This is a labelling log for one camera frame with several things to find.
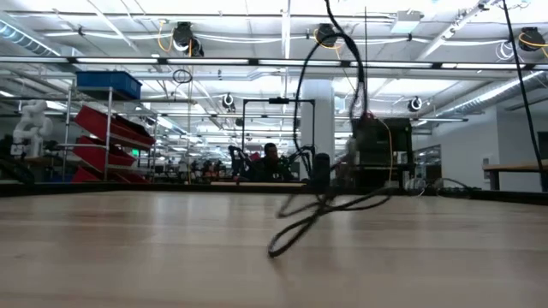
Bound thin dark cord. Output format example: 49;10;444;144
267;0;393;259

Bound person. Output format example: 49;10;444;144
252;142;296;183

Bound black office chair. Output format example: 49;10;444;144
313;152;332;188

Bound white building column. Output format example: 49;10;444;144
301;79;336;181

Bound black cabinet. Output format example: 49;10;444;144
351;117;414;181

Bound black-framed eyeglasses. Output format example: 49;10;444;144
403;176;483;200

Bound metal shelf rack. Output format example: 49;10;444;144
59;85;159;184

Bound red plastic storage bin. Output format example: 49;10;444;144
70;166;151;184
74;104;156;149
71;135;137;172

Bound blue plastic storage bin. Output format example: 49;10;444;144
75;70;143;100

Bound white ceiling box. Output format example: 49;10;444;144
390;9;425;34

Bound wooden workbench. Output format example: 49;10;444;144
482;158;548;192

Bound black machine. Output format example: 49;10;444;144
0;135;38;185

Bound thin black diagonal pole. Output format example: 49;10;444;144
501;0;548;192

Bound distant black rig frame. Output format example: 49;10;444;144
241;97;317;181

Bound yellow hanging cable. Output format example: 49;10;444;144
313;27;395;186

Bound black hanging cable loop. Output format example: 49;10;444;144
172;68;194;85

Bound black ceiling cable reel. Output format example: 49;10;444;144
517;27;547;52
315;23;338;48
172;21;205;57

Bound black aluminium table frame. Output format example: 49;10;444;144
0;181;548;206

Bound silver ceiling duct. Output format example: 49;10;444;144
0;19;61;59

